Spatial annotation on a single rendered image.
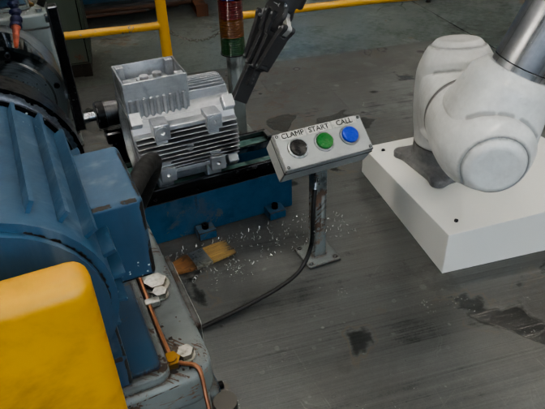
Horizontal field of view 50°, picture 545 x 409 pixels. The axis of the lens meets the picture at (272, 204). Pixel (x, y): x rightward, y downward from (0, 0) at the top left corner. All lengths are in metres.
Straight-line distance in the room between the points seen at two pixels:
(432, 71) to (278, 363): 0.62
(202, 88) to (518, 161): 0.58
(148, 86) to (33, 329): 0.81
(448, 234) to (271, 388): 0.42
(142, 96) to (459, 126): 0.55
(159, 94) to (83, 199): 0.68
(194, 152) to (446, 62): 0.51
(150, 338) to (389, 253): 0.74
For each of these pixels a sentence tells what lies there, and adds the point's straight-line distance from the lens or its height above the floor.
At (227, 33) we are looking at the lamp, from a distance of 1.47.
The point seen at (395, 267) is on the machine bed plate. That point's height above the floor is 0.80.
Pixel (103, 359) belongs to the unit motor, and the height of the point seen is 1.29.
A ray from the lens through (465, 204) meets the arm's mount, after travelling 1.19.
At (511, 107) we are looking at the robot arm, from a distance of 1.01.
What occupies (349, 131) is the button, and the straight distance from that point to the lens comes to 1.02.
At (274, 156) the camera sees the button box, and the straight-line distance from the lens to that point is 1.00.
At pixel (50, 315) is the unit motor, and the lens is 0.32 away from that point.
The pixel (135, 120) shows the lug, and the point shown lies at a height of 1.08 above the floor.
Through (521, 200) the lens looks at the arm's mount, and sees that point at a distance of 1.22.
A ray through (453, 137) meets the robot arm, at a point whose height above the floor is 1.09.
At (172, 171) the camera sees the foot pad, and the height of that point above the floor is 0.98.
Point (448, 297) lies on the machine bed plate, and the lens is 1.11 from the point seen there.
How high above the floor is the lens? 1.55
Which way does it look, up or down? 35 degrees down
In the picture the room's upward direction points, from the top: 2 degrees counter-clockwise
